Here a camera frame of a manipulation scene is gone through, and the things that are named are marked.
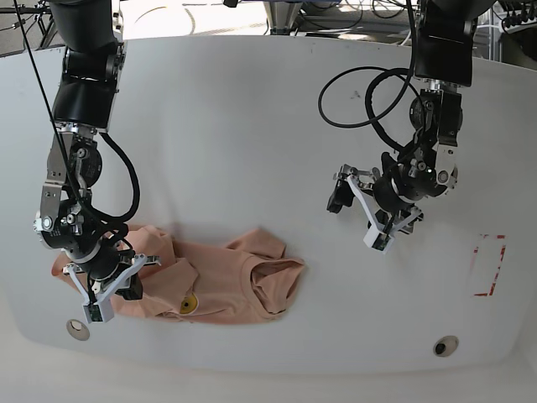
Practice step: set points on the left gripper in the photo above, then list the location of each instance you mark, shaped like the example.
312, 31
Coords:
386, 209

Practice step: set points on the left round table grommet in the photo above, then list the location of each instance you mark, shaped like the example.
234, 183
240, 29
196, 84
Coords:
78, 330

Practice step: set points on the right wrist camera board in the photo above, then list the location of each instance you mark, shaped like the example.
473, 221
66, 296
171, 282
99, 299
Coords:
98, 312

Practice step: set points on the right round table grommet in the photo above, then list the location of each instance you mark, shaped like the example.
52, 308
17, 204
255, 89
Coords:
446, 346

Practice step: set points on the black tripod stand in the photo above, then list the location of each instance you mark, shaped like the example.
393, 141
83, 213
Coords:
32, 17

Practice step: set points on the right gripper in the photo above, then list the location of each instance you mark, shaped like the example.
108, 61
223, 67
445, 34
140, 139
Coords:
110, 272

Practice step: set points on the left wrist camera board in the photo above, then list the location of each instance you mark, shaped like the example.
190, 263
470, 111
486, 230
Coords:
377, 240

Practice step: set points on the grey metal centre post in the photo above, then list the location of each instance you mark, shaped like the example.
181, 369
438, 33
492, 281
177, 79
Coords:
281, 16

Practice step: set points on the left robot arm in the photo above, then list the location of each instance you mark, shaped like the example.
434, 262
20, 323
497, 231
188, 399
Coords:
441, 34

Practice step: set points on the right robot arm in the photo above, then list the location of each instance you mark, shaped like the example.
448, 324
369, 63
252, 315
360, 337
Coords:
95, 241

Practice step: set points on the round table grommet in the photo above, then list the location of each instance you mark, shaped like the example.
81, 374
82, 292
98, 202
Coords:
446, 346
78, 330

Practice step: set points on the red tape rectangle marking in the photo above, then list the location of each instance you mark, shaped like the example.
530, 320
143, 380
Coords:
486, 264

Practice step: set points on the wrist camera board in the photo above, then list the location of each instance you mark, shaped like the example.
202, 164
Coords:
98, 312
377, 240

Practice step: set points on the peach pink T-shirt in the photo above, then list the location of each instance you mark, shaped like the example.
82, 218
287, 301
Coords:
248, 281

